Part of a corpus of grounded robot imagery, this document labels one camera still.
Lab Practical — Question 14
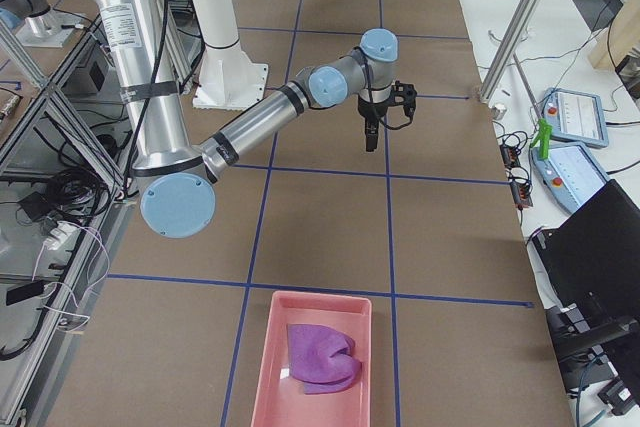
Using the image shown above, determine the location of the purple microfiber cloth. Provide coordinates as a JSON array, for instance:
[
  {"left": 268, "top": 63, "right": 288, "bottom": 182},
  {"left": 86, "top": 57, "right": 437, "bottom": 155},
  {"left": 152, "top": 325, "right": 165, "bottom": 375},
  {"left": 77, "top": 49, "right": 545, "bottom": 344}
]
[{"left": 287, "top": 324, "right": 362, "bottom": 395}]

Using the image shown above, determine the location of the blue teach pendant near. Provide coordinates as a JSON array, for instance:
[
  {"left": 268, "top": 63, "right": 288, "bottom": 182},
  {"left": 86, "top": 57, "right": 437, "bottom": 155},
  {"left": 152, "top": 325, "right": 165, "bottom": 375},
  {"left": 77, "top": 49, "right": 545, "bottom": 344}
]
[{"left": 531, "top": 141, "right": 610, "bottom": 214}]

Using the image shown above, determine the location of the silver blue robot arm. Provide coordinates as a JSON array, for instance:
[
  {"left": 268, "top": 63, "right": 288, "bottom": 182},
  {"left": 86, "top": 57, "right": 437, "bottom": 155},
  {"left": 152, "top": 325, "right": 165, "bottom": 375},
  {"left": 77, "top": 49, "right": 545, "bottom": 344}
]
[{"left": 93, "top": 0, "right": 398, "bottom": 238}]

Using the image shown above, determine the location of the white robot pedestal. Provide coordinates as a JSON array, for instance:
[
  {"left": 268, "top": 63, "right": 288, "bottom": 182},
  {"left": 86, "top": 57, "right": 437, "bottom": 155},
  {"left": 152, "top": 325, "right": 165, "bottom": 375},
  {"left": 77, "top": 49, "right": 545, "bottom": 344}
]
[{"left": 192, "top": 0, "right": 269, "bottom": 111}]

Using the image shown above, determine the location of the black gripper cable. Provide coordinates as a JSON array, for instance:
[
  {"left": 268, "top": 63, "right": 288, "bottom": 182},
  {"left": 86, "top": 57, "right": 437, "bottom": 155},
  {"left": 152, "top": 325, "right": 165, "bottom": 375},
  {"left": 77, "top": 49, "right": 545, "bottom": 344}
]
[{"left": 364, "top": 46, "right": 414, "bottom": 131}]

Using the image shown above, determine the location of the aluminium frame post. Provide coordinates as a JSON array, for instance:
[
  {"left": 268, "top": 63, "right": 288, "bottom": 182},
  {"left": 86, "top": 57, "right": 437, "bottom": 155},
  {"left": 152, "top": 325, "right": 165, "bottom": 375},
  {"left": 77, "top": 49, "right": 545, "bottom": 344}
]
[{"left": 478, "top": 0, "right": 540, "bottom": 103}]

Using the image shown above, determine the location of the pink plastic bin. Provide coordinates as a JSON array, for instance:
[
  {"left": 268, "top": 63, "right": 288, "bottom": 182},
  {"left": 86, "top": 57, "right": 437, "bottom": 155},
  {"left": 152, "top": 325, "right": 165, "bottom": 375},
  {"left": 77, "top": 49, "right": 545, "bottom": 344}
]
[{"left": 251, "top": 291, "right": 372, "bottom": 426}]

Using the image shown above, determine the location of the green handled reacher grabber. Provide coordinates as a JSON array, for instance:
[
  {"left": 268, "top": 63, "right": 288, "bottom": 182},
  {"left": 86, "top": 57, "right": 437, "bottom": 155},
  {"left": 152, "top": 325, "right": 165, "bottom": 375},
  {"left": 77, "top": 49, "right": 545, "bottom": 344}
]
[{"left": 512, "top": 54, "right": 552, "bottom": 160}]

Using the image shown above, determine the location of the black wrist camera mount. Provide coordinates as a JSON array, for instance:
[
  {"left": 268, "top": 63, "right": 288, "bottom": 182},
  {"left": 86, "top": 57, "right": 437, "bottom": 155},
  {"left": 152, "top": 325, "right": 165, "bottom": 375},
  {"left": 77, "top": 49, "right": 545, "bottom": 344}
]
[{"left": 389, "top": 80, "right": 417, "bottom": 121}]

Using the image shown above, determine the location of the blue teach pendant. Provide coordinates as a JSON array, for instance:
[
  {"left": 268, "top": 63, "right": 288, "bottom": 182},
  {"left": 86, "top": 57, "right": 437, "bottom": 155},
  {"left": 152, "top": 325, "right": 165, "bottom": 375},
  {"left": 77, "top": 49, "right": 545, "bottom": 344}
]
[
  {"left": 531, "top": 141, "right": 610, "bottom": 214},
  {"left": 542, "top": 88, "right": 609, "bottom": 148}
]

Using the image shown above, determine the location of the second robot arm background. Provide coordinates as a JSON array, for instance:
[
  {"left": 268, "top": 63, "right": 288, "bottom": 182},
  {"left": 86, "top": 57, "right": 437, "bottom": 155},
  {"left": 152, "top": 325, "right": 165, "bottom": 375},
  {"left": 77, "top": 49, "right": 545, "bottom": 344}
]
[{"left": 1, "top": 0, "right": 70, "bottom": 48}]

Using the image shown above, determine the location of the black monitor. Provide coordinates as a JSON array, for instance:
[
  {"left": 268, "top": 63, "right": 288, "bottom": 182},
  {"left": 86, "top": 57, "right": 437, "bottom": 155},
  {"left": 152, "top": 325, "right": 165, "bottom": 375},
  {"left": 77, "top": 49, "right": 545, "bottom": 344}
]
[{"left": 533, "top": 180, "right": 639, "bottom": 319}]

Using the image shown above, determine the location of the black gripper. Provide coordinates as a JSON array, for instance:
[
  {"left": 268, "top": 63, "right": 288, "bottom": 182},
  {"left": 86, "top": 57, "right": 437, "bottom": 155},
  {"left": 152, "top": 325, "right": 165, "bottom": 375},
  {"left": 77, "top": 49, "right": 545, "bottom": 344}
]
[{"left": 358, "top": 97, "right": 389, "bottom": 152}]

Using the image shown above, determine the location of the blue teach pendant far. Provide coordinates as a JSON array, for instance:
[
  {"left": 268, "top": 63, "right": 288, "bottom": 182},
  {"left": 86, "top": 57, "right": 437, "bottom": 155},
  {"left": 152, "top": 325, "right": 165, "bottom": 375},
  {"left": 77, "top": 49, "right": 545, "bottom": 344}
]
[{"left": 542, "top": 88, "right": 609, "bottom": 148}]

